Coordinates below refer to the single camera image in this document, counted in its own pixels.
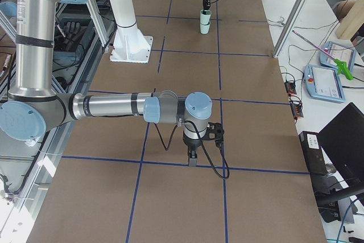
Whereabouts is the black computer box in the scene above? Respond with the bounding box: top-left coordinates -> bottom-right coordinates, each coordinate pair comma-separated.
299,131 -> 328,176

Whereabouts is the brown paper table cover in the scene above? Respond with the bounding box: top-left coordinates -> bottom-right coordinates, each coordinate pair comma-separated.
28,0 -> 325,242

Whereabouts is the near blue teach pendant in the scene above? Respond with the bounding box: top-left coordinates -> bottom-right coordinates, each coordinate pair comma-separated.
304,64 -> 345,103

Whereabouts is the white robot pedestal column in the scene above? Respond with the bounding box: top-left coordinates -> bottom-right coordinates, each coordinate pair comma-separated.
109,0 -> 153,64

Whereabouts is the far blue teach pendant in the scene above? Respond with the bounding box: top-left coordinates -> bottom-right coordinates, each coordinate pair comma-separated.
319,41 -> 357,72

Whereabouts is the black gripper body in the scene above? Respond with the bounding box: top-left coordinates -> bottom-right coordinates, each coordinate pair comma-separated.
183,133 -> 203,152

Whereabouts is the blue teach pendant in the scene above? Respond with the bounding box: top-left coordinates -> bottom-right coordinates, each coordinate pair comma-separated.
304,64 -> 345,103
319,41 -> 357,72

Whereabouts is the orange black power strip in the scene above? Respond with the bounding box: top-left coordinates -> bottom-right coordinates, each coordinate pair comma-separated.
284,81 -> 297,96

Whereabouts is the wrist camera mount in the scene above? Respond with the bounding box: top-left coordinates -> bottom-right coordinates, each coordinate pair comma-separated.
204,122 -> 225,142

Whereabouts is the mint green cup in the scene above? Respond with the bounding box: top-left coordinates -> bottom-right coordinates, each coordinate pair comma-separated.
200,10 -> 211,26
200,22 -> 210,35

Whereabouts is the green handled reacher stick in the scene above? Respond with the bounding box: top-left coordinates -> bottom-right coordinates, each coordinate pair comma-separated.
292,30 -> 354,80

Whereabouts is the black monitor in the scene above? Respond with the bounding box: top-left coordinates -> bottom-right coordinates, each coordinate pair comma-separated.
318,102 -> 363,186

